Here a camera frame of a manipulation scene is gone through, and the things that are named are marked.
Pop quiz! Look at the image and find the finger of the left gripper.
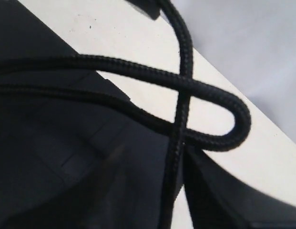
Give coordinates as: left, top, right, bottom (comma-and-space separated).
127, 0, 161, 20

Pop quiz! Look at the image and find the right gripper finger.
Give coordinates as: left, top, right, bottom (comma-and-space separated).
183, 146, 296, 229

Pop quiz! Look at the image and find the black cord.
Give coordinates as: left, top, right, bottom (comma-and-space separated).
0, 0, 252, 229

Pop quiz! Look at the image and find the black plastic carrying case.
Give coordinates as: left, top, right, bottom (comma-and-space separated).
0, 0, 168, 229

